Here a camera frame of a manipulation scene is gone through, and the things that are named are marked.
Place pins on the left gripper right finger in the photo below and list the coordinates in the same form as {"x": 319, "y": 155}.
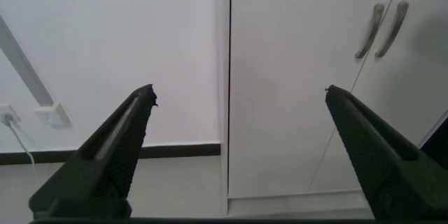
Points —
{"x": 381, "y": 168}

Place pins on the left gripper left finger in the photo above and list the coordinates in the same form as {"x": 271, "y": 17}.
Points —
{"x": 120, "y": 161}

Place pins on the white cabinet door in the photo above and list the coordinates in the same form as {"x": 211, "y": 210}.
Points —
{"x": 287, "y": 87}
{"x": 395, "y": 87}

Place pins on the white cabinet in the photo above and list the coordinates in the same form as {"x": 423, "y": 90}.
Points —
{"x": 280, "y": 204}

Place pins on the white wall socket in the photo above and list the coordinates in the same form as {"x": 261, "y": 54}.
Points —
{"x": 52, "y": 115}

